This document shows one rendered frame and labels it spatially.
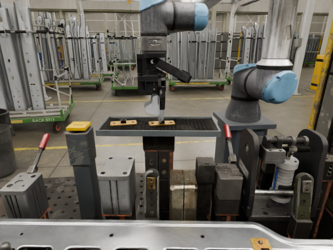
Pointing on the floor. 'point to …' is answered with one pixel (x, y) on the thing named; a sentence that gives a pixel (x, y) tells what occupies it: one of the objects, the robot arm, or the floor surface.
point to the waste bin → (6, 145)
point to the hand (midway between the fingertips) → (161, 117)
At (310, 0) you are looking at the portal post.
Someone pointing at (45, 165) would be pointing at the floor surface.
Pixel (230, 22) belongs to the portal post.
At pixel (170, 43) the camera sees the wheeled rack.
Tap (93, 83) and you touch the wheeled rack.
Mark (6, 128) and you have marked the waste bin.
